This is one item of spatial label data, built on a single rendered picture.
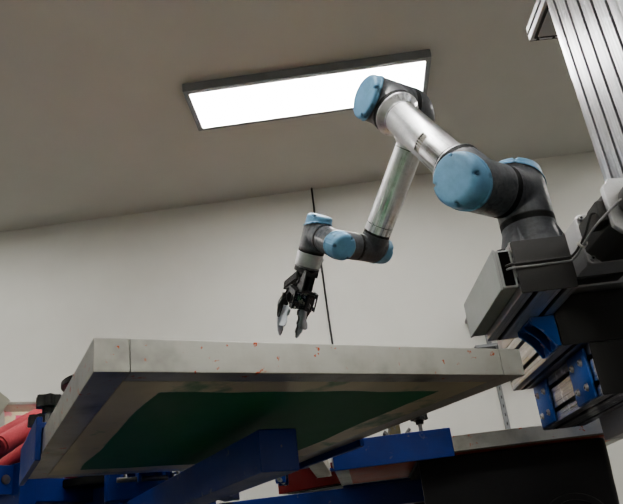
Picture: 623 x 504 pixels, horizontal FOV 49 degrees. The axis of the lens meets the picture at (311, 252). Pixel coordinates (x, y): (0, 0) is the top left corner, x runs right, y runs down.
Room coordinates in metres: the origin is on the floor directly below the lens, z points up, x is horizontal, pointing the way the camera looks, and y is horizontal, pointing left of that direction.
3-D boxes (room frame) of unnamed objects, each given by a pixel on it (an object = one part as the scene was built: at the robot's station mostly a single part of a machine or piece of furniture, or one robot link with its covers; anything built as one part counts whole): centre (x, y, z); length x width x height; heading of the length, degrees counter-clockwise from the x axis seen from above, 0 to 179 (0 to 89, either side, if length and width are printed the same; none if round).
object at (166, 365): (1.30, 0.24, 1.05); 1.08 x 0.61 x 0.23; 28
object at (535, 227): (1.35, -0.47, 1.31); 0.15 x 0.15 x 0.10
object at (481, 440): (2.07, -0.39, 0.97); 0.79 x 0.58 x 0.04; 88
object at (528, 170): (1.35, -0.46, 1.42); 0.13 x 0.12 x 0.14; 125
